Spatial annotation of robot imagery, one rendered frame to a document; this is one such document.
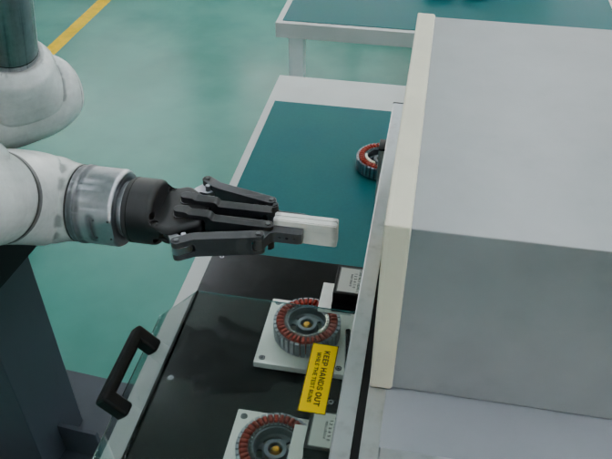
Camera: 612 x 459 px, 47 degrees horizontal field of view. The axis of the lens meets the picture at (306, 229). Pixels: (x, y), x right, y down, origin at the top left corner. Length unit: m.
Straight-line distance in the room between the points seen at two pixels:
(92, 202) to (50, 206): 0.04
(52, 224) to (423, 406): 0.44
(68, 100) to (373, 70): 2.46
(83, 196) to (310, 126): 1.06
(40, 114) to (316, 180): 0.59
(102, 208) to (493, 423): 0.46
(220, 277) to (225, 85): 2.35
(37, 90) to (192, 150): 1.75
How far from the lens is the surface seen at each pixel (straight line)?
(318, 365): 0.79
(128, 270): 2.54
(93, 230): 0.81
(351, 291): 1.08
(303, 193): 1.56
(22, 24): 1.35
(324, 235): 0.77
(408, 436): 0.68
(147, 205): 0.78
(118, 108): 3.49
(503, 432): 0.70
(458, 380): 0.70
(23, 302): 1.72
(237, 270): 1.34
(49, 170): 0.82
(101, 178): 0.81
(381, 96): 1.94
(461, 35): 0.90
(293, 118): 1.82
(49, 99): 1.45
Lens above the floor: 1.67
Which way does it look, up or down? 39 degrees down
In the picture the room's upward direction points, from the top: straight up
